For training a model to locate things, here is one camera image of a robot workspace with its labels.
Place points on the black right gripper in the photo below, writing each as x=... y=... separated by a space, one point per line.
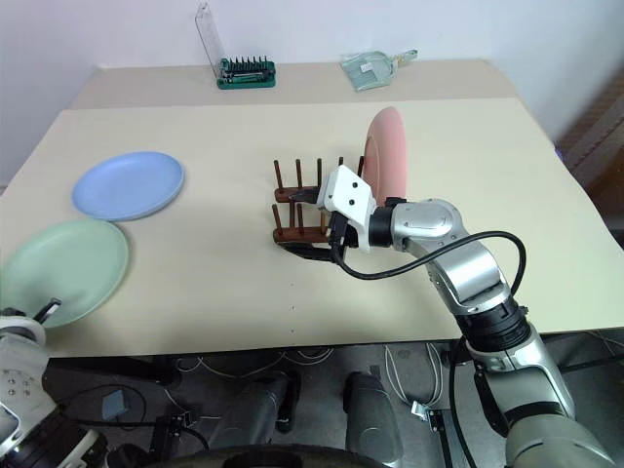
x=339 y=234

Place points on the pink plate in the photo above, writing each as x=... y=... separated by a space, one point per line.
x=387 y=156

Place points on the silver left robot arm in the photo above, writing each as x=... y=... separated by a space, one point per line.
x=22 y=370

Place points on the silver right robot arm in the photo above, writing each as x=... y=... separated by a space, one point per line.
x=439 y=224

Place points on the wooden dish rack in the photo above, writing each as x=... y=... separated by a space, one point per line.
x=292 y=234

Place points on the cream table cover sheet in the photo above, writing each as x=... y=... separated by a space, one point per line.
x=219 y=292

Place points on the green screwdriver bit set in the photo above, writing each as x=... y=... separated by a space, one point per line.
x=246 y=75

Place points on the green dustpan in packaging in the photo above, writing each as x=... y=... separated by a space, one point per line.
x=370 y=68

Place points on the blue plate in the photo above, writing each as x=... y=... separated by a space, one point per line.
x=129 y=185

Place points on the dark rounded grey shape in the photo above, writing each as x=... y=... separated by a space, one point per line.
x=373 y=414
x=258 y=404

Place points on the clear plastic case lid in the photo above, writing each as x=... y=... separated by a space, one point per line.
x=209 y=34

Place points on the green plate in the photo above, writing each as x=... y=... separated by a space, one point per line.
x=66 y=270

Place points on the small blue-grey box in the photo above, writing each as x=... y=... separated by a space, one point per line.
x=114 y=404

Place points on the brown slatted wooden furniture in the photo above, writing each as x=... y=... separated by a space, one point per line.
x=599 y=127

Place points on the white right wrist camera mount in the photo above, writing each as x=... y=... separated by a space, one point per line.
x=348 y=190

